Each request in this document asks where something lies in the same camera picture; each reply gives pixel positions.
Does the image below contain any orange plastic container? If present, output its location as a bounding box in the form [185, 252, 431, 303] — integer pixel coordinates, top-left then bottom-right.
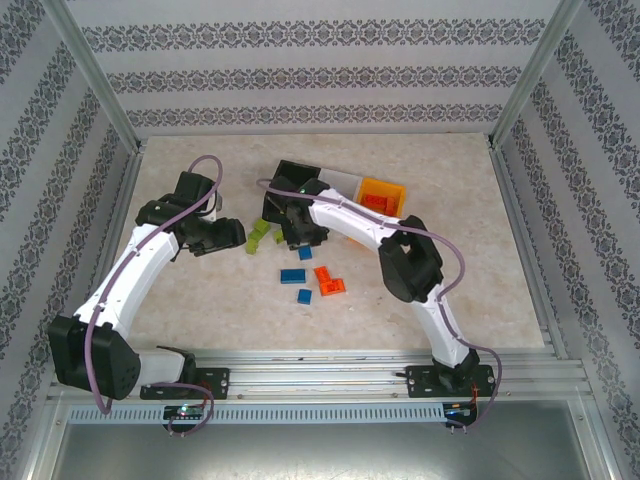
[354, 176, 408, 219]

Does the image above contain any black plastic container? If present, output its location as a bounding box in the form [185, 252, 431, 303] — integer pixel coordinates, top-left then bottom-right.
[263, 159, 324, 224]

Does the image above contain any white plastic container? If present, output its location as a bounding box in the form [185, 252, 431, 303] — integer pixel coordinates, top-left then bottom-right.
[317, 168, 367, 202]

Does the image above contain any left circuit board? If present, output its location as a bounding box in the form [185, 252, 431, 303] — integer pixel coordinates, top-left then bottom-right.
[163, 403, 206, 421]

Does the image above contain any circuit board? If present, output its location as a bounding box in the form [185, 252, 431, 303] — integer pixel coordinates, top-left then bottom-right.
[444, 400, 477, 419]
[163, 403, 206, 421]

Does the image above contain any right circuit board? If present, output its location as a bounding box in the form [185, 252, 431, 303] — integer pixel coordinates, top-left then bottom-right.
[444, 400, 477, 419]

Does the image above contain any left aluminium side rail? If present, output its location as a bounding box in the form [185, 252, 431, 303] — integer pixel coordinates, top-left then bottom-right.
[68, 147, 146, 362]

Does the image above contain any aluminium side rail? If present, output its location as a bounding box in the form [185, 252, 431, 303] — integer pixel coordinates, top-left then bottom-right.
[487, 139, 570, 359]
[68, 147, 146, 362]

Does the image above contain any aluminium mounting rail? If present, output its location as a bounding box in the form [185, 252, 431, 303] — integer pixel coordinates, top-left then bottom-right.
[47, 348, 590, 402]

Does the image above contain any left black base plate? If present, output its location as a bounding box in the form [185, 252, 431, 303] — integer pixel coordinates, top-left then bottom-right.
[139, 367, 231, 401]

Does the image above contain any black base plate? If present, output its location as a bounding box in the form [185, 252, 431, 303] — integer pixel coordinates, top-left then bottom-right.
[406, 364, 494, 399]
[139, 367, 231, 401]

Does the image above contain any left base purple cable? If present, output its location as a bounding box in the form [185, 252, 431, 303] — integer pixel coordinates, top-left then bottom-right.
[149, 380, 215, 437]

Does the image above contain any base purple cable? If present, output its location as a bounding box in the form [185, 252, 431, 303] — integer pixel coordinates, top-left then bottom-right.
[149, 380, 215, 437]
[449, 344, 504, 434]

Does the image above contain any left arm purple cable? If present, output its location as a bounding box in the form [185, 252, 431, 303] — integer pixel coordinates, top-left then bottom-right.
[83, 154, 224, 416]

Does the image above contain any slotted grey cable duct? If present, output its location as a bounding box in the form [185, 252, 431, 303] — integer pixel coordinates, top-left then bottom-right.
[67, 403, 446, 426]

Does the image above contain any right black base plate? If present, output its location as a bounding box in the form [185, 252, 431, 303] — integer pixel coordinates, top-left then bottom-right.
[406, 364, 494, 399]

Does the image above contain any left aluminium frame post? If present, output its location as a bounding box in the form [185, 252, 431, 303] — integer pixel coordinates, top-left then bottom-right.
[42, 0, 145, 151]

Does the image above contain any aluminium frame post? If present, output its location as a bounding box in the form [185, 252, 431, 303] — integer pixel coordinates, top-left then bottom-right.
[490, 0, 585, 147]
[42, 0, 145, 151]

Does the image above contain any right aluminium side rail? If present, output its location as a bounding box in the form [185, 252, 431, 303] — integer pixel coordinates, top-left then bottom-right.
[487, 139, 570, 359]

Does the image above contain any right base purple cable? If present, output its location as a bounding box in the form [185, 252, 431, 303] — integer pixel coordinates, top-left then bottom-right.
[449, 344, 504, 434]

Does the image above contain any right aluminium frame post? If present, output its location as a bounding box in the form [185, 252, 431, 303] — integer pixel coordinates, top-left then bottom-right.
[490, 0, 585, 147]

